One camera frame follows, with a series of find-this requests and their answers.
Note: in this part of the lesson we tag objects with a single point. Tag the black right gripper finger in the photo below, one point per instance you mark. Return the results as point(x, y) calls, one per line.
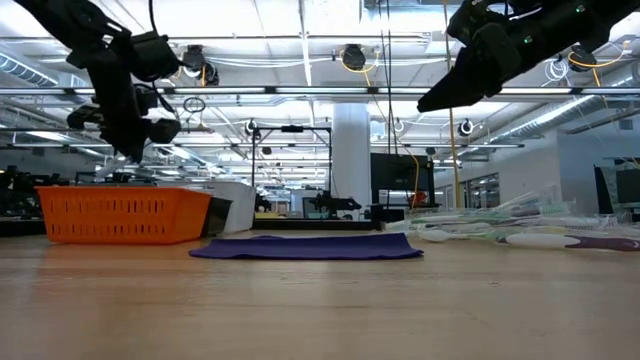
point(450, 90)

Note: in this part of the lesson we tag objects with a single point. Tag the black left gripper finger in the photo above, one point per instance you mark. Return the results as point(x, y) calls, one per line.
point(116, 142)
point(137, 147)

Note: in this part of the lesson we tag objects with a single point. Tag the black plastic bin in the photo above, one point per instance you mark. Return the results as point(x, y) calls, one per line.
point(600, 243)

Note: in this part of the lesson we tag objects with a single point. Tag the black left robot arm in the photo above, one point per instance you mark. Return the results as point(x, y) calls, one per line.
point(60, 25)

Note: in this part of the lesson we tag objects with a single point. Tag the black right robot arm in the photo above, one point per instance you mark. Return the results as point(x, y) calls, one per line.
point(575, 25)

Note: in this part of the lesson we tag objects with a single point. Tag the black background robot arm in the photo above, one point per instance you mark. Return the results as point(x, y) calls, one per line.
point(332, 202)

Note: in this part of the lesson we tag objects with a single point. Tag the orange plastic basket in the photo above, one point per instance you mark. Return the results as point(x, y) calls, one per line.
point(125, 215)

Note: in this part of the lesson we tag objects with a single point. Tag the black monitor on stand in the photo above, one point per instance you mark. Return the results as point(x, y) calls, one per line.
point(400, 172)

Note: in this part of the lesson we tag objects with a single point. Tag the dark background workstation equipment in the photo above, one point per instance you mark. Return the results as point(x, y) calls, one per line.
point(20, 195)

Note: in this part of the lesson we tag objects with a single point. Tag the white round pillar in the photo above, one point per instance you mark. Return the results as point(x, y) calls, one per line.
point(350, 150)

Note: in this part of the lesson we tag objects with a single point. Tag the white plastic basket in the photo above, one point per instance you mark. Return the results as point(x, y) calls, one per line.
point(242, 205)

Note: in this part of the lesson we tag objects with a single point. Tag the packaged pale teal toothbrush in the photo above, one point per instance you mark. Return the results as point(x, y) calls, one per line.
point(435, 236)

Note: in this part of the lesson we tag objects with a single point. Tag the dark monitor screen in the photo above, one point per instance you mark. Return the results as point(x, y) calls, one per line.
point(627, 187)

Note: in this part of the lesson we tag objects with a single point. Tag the purple square mat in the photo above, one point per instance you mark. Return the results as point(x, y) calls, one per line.
point(305, 247)

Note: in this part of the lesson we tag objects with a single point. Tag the black background rig frame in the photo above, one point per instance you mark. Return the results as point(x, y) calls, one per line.
point(292, 128)

